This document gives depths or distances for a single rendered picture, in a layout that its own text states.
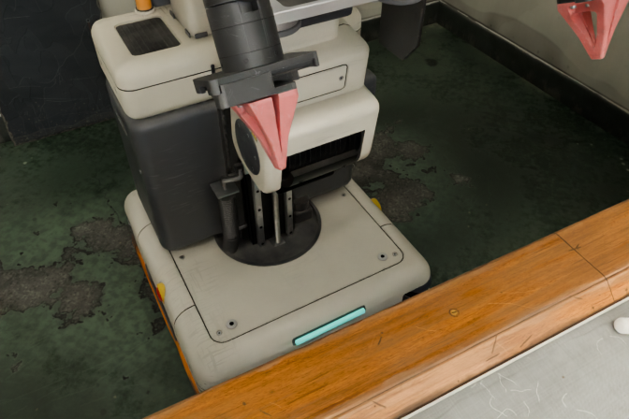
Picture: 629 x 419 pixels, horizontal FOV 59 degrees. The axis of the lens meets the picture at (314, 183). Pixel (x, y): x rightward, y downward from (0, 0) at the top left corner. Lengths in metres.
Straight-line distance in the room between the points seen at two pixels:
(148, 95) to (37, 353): 0.86
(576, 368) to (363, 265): 0.73
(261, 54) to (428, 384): 0.40
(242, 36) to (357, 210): 1.06
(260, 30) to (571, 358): 0.52
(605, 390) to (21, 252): 1.68
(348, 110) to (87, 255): 1.16
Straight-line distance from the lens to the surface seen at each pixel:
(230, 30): 0.49
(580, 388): 0.74
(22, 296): 1.87
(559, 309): 0.77
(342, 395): 0.64
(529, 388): 0.72
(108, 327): 1.70
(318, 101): 0.96
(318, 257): 1.39
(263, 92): 0.48
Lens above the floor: 1.34
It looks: 42 degrees down
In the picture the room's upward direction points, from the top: straight up
